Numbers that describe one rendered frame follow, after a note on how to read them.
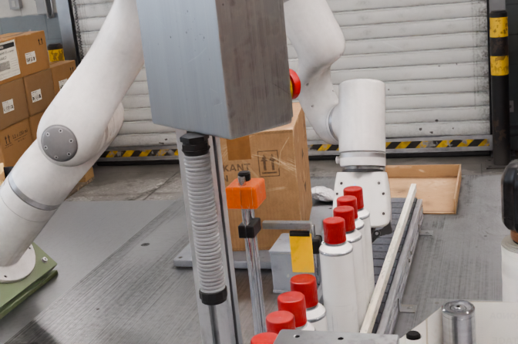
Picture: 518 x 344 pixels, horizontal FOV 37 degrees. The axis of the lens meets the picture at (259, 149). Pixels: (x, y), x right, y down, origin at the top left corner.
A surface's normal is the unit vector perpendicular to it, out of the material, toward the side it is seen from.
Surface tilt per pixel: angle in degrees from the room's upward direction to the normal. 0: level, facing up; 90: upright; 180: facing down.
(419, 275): 0
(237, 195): 90
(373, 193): 69
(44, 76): 88
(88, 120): 79
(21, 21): 90
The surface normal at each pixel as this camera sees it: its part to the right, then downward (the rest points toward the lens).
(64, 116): -0.02, -0.09
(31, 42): 0.97, -0.04
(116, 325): -0.10, -0.97
